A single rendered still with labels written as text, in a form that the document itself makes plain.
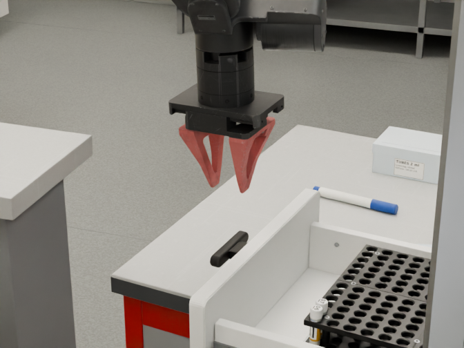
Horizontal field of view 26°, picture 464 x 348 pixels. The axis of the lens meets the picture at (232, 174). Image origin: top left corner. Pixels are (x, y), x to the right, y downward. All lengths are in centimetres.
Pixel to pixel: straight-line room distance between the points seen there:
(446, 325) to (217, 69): 62
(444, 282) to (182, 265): 102
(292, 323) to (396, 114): 300
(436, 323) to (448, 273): 2
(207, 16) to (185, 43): 404
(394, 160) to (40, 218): 62
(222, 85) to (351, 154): 78
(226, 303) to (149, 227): 212
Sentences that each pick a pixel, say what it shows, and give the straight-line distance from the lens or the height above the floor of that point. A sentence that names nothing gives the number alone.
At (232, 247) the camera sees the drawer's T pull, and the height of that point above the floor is 91.
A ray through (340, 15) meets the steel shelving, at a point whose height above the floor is 15.
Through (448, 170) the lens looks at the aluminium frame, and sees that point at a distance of 36.
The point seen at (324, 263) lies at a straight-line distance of 121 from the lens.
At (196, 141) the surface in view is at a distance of 101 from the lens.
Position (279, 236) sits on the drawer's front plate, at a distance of 112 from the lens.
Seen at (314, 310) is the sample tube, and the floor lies 91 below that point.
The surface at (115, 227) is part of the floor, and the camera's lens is 315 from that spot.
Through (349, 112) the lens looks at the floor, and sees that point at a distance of 408.
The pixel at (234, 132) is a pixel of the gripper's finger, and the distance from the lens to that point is 98.
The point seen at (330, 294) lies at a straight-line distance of 105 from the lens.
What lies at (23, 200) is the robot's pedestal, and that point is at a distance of 164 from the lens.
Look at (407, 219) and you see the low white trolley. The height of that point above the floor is 76.
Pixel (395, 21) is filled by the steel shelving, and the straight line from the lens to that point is 483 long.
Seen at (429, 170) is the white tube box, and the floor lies 78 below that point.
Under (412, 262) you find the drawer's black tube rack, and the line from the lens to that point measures 112.
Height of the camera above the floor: 144
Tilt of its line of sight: 24 degrees down
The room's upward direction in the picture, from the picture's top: straight up
